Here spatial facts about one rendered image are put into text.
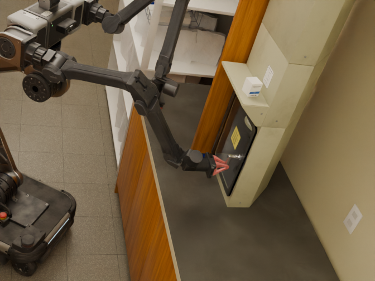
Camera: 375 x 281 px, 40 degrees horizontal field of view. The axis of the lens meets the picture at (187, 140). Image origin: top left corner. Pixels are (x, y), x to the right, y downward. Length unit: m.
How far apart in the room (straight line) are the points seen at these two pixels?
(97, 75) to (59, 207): 1.37
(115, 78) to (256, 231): 0.94
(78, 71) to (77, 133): 2.09
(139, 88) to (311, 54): 0.64
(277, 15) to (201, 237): 0.95
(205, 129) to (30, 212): 1.15
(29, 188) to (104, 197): 0.57
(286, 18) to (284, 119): 0.40
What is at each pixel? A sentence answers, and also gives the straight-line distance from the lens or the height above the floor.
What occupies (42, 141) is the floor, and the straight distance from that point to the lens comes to 3.90.
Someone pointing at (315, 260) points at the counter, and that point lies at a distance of 2.33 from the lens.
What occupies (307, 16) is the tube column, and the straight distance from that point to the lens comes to 1.85.
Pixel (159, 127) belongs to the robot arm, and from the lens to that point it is 1.98.
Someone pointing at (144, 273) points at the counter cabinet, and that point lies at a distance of 2.70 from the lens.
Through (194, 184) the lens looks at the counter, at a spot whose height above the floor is 0.94.
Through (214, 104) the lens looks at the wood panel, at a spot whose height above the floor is 1.24.
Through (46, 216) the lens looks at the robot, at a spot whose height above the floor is 0.24.
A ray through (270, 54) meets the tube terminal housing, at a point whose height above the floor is 1.66.
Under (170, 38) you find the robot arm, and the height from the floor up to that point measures 1.48.
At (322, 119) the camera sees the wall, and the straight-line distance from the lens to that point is 2.48.
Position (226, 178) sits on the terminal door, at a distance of 2.34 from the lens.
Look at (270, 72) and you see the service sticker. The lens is 2.04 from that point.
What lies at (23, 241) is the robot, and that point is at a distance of 2.83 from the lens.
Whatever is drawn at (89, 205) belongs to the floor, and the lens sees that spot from 3.48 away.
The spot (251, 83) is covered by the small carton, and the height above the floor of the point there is 1.57.
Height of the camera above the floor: 2.52
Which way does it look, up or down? 37 degrees down
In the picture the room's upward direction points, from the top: 18 degrees clockwise
